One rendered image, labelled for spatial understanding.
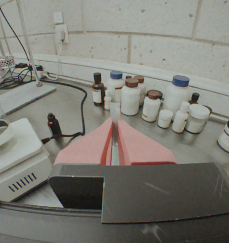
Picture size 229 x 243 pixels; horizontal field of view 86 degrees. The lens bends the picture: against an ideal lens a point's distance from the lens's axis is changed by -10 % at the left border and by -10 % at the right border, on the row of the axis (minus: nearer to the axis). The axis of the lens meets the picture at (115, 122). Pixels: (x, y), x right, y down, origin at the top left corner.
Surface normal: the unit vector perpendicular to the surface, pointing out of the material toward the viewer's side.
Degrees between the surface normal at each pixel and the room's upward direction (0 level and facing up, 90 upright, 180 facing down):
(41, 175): 90
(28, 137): 0
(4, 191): 90
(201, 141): 0
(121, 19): 90
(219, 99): 90
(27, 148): 0
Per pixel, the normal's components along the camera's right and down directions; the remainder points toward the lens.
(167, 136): 0.00, -0.79
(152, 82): -0.51, 0.52
